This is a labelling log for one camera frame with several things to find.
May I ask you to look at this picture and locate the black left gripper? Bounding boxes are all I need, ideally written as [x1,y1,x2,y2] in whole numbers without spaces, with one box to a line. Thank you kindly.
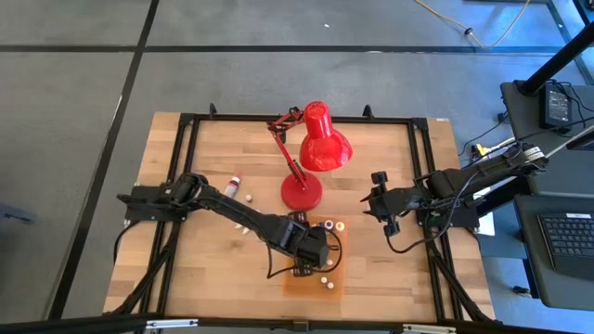
[277,211,333,278]

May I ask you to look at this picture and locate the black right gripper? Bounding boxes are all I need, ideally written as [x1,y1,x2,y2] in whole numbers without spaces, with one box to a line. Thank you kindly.
[360,171,421,238]

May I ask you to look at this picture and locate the orange translucent plastic bin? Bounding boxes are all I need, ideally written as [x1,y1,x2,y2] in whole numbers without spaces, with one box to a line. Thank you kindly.
[281,213,348,301]

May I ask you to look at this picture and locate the large red food coloring bottle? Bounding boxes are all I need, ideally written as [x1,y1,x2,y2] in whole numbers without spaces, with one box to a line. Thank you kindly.
[222,172,244,199]

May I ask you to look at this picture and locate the red desk lamp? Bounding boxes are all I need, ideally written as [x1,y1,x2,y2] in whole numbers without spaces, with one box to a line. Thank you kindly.
[266,100,354,213]

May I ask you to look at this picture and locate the white paper sheet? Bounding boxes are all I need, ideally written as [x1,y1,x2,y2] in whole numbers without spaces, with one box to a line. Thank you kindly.
[477,212,496,237]

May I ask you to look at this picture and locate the dark grey desk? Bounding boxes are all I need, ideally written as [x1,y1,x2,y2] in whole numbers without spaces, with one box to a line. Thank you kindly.
[499,79,594,199]
[513,193,594,311]

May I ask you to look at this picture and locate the black laptop keyboard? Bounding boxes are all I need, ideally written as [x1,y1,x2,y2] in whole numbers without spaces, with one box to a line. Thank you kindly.
[536,212,594,282]

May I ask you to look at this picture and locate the black power adapter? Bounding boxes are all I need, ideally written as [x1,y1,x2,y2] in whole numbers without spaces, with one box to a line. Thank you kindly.
[538,83,574,135]

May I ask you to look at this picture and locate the black round pole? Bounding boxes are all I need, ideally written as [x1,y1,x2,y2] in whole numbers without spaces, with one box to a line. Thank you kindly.
[523,20,594,97]

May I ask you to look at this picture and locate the black gantry bar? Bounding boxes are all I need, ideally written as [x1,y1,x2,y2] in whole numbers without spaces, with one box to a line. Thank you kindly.
[0,314,594,334]

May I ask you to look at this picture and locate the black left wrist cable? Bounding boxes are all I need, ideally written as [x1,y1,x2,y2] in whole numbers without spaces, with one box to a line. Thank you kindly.
[265,226,344,280]

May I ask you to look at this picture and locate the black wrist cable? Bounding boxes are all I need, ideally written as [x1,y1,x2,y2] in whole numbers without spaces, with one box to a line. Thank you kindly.
[385,185,468,255]
[265,226,344,280]

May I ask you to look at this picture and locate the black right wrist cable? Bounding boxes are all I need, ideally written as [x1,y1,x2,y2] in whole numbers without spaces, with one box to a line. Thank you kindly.
[385,185,468,255]

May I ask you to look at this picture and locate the silver metal bracket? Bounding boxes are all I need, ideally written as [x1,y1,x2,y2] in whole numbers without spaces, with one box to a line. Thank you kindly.
[401,323,458,334]
[145,317,200,330]

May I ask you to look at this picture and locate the black aluminium table frame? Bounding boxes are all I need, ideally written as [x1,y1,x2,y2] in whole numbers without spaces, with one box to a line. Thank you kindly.
[104,102,497,326]

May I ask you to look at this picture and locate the beige floor cable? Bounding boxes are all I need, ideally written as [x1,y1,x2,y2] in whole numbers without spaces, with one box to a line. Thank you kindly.
[414,0,533,51]

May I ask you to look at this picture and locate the light grey cable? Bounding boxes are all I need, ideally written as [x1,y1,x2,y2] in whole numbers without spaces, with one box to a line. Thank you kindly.
[542,124,594,159]

